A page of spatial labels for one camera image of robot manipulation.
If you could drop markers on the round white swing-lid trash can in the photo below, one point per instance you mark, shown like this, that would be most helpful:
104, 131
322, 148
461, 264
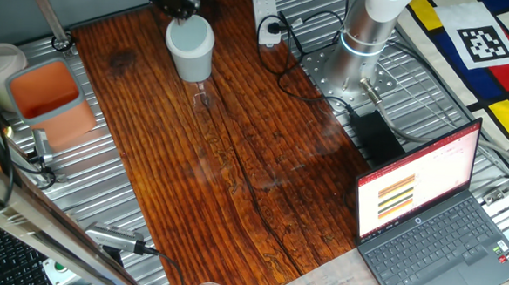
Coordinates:
189, 47

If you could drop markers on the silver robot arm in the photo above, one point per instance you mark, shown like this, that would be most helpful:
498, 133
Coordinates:
360, 34

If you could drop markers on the white power strip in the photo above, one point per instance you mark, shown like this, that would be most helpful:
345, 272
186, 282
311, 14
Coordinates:
265, 12

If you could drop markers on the thin metal pole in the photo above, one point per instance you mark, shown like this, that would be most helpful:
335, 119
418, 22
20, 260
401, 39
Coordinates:
43, 5

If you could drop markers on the wood grain board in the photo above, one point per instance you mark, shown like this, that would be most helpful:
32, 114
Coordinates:
171, 155

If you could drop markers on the orange square bin grey rim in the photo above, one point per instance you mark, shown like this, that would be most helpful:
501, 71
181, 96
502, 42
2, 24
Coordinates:
49, 101

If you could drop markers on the black power adapter brick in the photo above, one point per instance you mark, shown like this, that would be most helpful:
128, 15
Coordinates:
377, 138

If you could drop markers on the grey box green button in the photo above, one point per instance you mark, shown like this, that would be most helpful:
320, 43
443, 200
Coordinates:
60, 272

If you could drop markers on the black keyboard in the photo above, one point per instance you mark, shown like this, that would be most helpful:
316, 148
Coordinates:
12, 261

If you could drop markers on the white fiducial marker sheet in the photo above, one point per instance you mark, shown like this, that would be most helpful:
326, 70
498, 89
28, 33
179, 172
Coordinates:
482, 43

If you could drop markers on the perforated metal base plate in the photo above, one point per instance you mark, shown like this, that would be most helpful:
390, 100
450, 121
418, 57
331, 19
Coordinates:
315, 67

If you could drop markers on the small silver camera on mount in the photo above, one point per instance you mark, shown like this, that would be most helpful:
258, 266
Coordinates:
41, 144

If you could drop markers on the silver ribbed camera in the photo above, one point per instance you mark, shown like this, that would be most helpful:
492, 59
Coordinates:
114, 237

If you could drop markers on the aluminium frame beam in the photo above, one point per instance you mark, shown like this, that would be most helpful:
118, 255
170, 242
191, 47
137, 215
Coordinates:
36, 218

